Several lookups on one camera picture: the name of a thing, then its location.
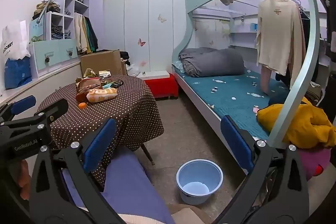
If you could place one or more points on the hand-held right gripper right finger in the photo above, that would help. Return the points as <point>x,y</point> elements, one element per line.
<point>236,140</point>

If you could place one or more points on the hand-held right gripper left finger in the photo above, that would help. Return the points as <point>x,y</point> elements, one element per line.
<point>99,145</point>

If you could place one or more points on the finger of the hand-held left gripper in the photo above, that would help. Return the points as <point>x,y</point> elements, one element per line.
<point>56,108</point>
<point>23,104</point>

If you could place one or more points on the red snack packet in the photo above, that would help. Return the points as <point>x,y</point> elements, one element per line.
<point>82,96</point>

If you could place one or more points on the yellow orange wipes packet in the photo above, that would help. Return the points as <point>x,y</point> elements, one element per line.
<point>101,95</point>

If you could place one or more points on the yellow white packet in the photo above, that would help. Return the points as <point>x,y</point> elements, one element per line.
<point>89,73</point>

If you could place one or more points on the blue plastic bucket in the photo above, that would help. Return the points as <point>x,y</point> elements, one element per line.
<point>199,195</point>

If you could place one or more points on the person's left hand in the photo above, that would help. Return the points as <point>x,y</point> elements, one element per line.
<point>25,179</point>

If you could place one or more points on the small orange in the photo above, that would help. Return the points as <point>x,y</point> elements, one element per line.
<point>82,106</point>

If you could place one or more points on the white curved cabinet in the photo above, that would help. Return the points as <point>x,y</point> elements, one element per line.
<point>39,82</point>

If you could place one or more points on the blue bag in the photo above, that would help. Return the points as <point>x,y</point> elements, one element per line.
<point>18,73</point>

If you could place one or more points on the brown polka dot tablecloth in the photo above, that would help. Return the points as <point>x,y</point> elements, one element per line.
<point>118,113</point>

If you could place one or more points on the brown patterned pouch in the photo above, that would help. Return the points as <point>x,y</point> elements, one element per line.
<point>88,82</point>

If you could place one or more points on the person's purple trousers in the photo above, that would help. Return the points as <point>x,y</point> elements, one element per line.
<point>123,182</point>

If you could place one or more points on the bed with teal cover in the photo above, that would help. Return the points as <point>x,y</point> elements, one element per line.
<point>223,98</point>

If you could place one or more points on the wooden table leg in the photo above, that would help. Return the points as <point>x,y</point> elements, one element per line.
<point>147,154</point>

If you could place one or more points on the pine cone ornament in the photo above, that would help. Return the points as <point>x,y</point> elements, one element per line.
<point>47,59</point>
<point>69,53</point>

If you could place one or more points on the navy garment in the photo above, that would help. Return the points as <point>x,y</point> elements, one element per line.
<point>277,102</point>

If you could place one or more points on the teal face mask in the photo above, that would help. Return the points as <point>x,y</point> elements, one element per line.
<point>109,85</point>

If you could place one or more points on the olive white packet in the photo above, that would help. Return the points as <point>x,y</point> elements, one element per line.
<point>105,73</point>

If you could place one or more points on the yellow garment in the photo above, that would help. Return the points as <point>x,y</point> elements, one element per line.
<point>296,121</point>

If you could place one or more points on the cardboard box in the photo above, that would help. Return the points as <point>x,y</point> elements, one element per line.
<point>101,62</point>

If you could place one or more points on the white paper bag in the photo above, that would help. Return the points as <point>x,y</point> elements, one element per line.
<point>15,40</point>

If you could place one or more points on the small black item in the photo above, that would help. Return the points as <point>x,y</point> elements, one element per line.
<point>118,81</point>

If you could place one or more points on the pink garment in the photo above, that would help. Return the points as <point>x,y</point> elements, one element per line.
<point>265,79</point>

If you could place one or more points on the light green box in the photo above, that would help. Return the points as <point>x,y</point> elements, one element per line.
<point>36,29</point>

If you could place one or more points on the cream jacket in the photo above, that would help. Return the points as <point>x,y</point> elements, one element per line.
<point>78,32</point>

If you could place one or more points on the green garment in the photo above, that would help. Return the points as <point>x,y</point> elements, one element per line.
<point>92,35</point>

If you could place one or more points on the magenta cloth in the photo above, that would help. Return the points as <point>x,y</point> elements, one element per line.
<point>315,161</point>

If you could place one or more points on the grey duvet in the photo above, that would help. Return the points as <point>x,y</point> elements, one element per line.
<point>212,61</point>

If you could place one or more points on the white plastic bag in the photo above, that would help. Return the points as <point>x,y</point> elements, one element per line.
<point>135,69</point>

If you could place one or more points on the black clothing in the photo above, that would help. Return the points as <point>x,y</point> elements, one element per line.
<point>124,56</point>

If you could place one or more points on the red covered bench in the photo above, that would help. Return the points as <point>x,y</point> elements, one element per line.
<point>162,85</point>

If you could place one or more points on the olive garment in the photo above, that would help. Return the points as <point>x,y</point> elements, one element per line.
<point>313,91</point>

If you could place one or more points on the light blue pillow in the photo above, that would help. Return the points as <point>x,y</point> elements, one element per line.
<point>178,65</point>

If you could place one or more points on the olive folded clothes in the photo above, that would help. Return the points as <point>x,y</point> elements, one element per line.
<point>46,7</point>

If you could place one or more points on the white cube shelf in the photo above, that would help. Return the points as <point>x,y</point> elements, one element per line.
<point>69,3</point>

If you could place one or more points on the pink butterfly sticker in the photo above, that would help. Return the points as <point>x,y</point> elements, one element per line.
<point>141,42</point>

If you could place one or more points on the dark hanging clothes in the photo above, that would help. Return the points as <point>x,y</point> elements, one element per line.
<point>311,61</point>

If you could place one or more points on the small blue box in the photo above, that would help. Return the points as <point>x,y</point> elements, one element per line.
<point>253,27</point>

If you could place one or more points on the person in beige shirt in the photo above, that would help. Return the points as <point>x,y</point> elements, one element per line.
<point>278,32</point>

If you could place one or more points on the white wardrobe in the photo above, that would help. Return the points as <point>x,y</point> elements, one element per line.
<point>136,16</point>

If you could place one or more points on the pale butterfly sticker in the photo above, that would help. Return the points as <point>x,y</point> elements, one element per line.
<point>162,18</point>

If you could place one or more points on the light green bunk bed frame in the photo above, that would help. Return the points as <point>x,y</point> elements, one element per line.
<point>302,77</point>

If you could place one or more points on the white wall shelves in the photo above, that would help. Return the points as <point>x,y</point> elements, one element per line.
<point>242,41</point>

